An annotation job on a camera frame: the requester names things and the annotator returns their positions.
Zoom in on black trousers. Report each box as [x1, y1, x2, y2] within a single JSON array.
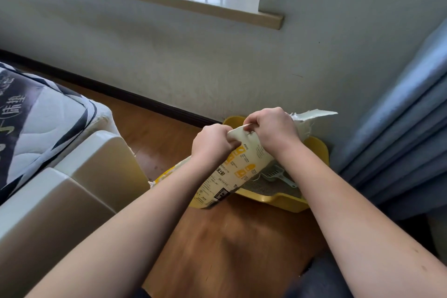
[[131, 251, 345, 298]]

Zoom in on dark baseboard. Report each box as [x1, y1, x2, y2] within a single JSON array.
[[0, 49, 221, 129]]

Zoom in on white quilted mattress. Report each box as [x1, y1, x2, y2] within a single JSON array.
[[0, 62, 121, 206]]

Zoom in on yellow litter box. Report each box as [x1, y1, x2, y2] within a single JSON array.
[[153, 115, 330, 214]]

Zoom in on person's left forearm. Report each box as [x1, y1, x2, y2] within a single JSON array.
[[24, 154, 217, 298]]

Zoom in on person's right hand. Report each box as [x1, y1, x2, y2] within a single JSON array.
[[243, 107, 303, 161]]

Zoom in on person's left hand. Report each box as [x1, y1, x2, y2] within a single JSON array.
[[191, 123, 242, 173]]

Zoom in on pale blue litter scoop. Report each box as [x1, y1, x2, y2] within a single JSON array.
[[260, 164, 298, 189]]

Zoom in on person's right forearm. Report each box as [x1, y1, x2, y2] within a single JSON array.
[[276, 142, 447, 298]]

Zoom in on white cat litter bag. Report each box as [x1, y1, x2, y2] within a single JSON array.
[[148, 109, 339, 210]]

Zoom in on blue pleated curtain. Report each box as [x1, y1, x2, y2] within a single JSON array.
[[330, 18, 447, 222]]

